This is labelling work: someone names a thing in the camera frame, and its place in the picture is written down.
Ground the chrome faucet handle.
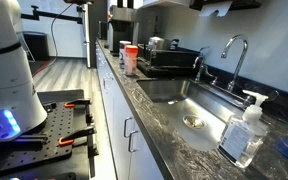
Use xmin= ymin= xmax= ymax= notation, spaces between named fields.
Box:
xmin=193 ymin=54 xmax=218 ymax=84
xmin=242 ymin=88 xmax=280 ymax=108

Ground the silver metal pot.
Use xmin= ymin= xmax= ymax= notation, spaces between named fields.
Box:
xmin=147 ymin=36 xmax=172 ymax=52

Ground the white lid dark canister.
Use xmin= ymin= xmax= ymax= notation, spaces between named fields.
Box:
xmin=118 ymin=40 xmax=132 ymax=69

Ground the silver cabinet door handle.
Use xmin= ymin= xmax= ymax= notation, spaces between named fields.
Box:
xmin=123 ymin=116 xmax=135 ymax=139
xmin=127 ymin=129 xmax=140 ymax=154

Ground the black hanging cable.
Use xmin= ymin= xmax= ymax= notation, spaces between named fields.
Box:
xmin=49 ymin=2 xmax=75 ymax=58

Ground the white paper towel sheet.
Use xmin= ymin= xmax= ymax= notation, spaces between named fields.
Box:
xmin=198 ymin=0 xmax=234 ymax=18

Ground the white base cabinet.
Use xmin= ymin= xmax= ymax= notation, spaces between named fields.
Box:
xmin=95 ymin=41 xmax=165 ymax=180

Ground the small black appliance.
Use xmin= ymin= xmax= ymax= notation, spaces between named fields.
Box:
xmin=98 ymin=20 xmax=109 ymax=41

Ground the tall grey refrigerator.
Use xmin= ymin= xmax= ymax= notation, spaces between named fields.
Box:
xmin=83 ymin=0 xmax=109 ymax=69

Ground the chrome gooseneck faucet spout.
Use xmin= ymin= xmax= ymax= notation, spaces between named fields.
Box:
xmin=220 ymin=34 xmax=250 ymax=94

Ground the black dish rack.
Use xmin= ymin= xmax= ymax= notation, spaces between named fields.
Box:
xmin=137 ymin=42 xmax=202 ymax=78

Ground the black clamp orange handle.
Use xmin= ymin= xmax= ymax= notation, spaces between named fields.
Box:
xmin=63 ymin=98 xmax=94 ymax=125
xmin=57 ymin=123 xmax=100 ymax=178

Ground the white wall cabinet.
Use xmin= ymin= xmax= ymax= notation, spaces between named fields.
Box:
xmin=142 ymin=0 xmax=192 ymax=8

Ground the clear pump soap bottle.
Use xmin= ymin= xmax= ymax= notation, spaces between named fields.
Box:
xmin=217 ymin=89 xmax=270 ymax=169

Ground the orange lid plastic container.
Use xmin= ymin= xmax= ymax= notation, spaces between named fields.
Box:
xmin=123 ymin=44 xmax=139 ymax=77

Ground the black trash bin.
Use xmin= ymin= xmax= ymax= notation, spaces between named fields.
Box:
xmin=23 ymin=30 xmax=51 ymax=62

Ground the round metal sink drain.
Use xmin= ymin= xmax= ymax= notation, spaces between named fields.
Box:
xmin=182 ymin=114 xmax=206 ymax=130

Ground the stainless steel sink basin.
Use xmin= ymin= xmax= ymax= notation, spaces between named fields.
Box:
xmin=136 ymin=78 xmax=275 ymax=153

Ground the black paper towel dispenser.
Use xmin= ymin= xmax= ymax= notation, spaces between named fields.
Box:
xmin=188 ymin=0 xmax=263 ymax=11

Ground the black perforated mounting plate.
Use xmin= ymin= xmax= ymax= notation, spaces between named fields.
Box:
xmin=0 ymin=99 xmax=95 ymax=178

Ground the black coffee maker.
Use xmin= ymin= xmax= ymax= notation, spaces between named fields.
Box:
xmin=107 ymin=4 xmax=140 ymax=56

